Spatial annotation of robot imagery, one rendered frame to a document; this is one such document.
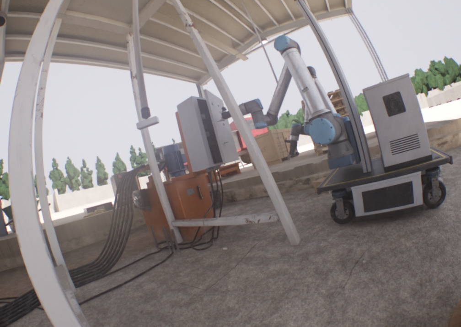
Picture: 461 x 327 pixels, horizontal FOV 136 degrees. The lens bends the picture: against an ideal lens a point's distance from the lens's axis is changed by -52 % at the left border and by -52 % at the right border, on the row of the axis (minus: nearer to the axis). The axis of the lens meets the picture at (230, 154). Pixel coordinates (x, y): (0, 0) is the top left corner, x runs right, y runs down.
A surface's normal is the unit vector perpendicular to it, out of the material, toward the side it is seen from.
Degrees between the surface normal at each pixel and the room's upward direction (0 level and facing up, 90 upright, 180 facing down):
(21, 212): 81
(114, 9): 180
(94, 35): 172
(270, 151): 90
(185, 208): 90
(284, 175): 90
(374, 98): 90
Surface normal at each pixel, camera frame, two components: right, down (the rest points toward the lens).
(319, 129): -0.70, 0.25
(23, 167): 0.73, -0.40
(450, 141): -0.49, 0.29
